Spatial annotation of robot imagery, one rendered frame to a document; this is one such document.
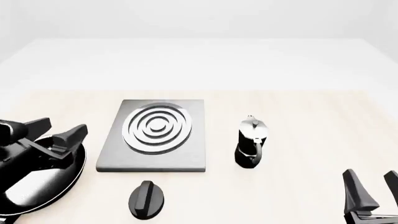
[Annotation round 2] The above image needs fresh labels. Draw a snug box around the flat grey-black stove plate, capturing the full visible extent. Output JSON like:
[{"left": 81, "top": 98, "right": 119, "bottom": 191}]
[{"left": 95, "top": 99, "right": 206, "bottom": 174}]

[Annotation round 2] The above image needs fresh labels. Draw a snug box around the round black stove knob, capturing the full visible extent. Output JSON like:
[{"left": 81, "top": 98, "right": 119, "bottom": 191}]
[{"left": 127, "top": 180, "right": 169, "bottom": 220}]

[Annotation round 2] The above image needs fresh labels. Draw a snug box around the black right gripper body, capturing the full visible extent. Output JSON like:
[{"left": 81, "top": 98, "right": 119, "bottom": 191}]
[{"left": 343, "top": 205, "right": 398, "bottom": 224}]

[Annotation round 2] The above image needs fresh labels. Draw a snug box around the black and silver moka pot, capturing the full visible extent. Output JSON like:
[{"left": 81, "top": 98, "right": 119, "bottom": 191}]
[{"left": 234, "top": 114, "right": 270, "bottom": 169}]

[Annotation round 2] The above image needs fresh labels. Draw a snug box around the black frying pan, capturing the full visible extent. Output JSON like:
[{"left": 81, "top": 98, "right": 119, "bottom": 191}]
[{"left": 0, "top": 133, "right": 89, "bottom": 224}]

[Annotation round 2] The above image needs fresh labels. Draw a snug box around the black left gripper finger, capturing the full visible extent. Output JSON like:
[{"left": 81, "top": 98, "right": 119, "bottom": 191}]
[
  {"left": 22, "top": 117, "right": 52, "bottom": 141},
  {"left": 51, "top": 123, "right": 89, "bottom": 157}
]

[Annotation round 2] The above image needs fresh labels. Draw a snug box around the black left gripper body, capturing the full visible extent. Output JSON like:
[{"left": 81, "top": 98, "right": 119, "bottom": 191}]
[{"left": 16, "top": 138, "right": 74, "bottom": 170}]

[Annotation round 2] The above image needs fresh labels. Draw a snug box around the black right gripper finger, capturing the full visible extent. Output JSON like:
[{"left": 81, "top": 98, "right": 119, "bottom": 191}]
[
  {"left": 342, "top": 168, "right": 381, "bottom": 215},
  {"left": 383, "top": 170, "right": 398, "bottom": 207}
]

